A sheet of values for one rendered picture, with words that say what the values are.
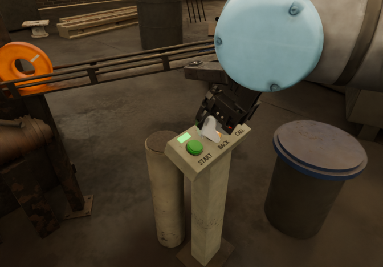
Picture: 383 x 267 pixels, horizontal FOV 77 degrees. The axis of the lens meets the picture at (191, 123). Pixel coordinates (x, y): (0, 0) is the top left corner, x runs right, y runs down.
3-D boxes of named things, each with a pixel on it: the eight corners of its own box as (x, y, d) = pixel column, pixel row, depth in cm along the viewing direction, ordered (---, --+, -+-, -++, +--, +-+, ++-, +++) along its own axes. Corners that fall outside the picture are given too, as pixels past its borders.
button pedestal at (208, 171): (170, 261, 95) (159, 137, 61) (208, 221, 110) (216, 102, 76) (201, 292, 86) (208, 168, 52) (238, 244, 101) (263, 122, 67)
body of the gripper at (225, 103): (227, 138, 45) (256, 90, 36) (195, 110, 48) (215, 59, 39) (249, 121, 50) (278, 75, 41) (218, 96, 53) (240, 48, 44)
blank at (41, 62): (32, 95, 84) (28, 100, 82) (-14, 61, 76) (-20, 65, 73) (64, 68, 82) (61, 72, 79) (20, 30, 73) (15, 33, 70)
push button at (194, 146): (182, 148, 60) (184, 144, 59) (193, 140, 62) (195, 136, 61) (194, 159, 59) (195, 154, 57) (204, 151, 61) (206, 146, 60)
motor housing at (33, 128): (24, 227, 107) (-40, 130, 77) (73, 198, 121) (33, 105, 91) (35, 247, 100) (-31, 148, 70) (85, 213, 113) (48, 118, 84)
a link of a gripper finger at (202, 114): (196, 133, 50) (208, 103, 43) (191, 128, 50) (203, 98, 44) (210, 124, 53) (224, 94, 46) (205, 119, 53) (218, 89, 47)
